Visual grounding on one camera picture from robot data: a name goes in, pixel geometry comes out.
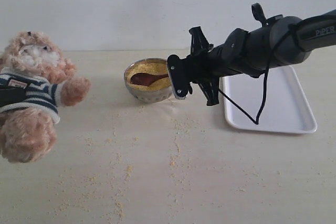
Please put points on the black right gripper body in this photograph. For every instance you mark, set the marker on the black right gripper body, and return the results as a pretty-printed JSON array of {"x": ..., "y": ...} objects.
[{"x": 206, "y": 63}]

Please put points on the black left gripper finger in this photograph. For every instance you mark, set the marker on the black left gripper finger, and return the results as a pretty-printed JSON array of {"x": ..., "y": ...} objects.
[{"x": 11, "y": 95}]

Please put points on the beige teddy bear striped sweater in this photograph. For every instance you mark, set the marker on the beige teddy bear striped sweater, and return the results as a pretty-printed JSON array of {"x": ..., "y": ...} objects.
[{"x": 32, "y": 61}]

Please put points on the dark red wooden spoon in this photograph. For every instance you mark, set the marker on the dark red wooden spoon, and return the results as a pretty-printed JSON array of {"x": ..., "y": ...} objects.
[{"x": 146, "y": 79}]

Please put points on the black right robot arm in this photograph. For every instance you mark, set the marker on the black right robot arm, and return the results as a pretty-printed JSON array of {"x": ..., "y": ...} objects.
[{"x": 282, "y": 42}]

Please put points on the steel bowl of yellow grain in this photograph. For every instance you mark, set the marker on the steel bowl of yellow grain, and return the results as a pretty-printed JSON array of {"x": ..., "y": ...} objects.
[{"x": 156, "y": 92}]

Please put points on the white rectangular plastic tray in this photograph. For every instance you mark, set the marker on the white rectangular plastic tray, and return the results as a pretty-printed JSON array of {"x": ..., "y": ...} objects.
[{"x": 286, "y": 109}]

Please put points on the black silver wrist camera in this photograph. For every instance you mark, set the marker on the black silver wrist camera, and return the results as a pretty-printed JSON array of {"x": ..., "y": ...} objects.
[{"x": 178, "y": 77}]

